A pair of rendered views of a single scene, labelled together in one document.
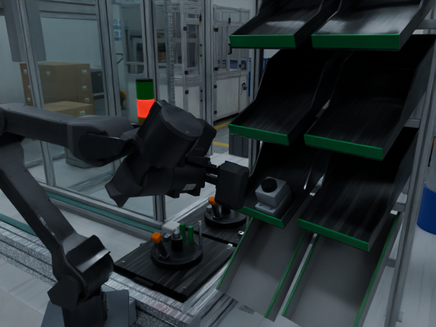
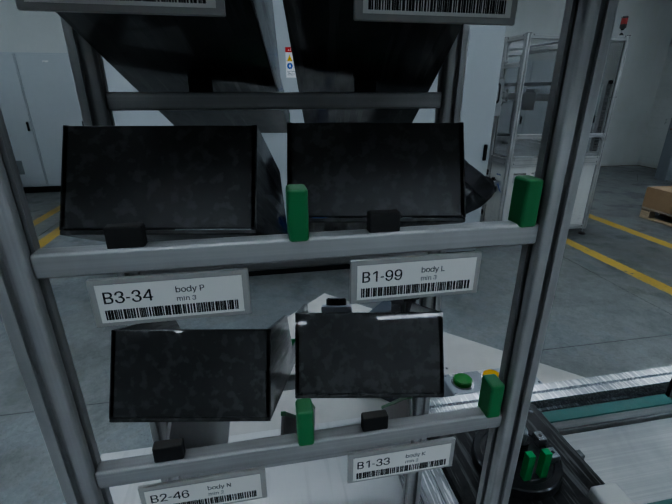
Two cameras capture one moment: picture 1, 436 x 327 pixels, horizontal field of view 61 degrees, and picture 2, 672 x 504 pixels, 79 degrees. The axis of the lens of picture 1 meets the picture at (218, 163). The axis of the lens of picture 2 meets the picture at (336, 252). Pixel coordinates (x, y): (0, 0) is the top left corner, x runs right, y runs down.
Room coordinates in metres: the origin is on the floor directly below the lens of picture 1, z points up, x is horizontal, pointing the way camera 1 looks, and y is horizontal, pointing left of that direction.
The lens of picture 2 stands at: (1.03, -0.46, 1.55)
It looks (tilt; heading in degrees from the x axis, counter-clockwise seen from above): 22 degrees down; 137
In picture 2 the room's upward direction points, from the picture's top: straight up
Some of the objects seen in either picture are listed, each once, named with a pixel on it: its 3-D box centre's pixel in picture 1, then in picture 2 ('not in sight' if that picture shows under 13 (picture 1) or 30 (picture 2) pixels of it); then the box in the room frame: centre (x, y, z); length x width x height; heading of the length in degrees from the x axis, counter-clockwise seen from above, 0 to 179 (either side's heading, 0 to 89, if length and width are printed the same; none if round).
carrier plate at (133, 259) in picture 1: (177, 258); (513, 466); (0.86, 0.11, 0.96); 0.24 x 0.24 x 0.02; 58
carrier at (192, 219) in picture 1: (226, 205); not in sight; (1.08, -0.03, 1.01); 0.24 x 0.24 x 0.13; 58
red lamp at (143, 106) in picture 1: (146, 107); not in sight; (1.06, 0.21, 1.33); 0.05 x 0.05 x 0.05
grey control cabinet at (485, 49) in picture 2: not in sight; (437, 141); (-1.18, 2.87, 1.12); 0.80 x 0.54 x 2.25; 58
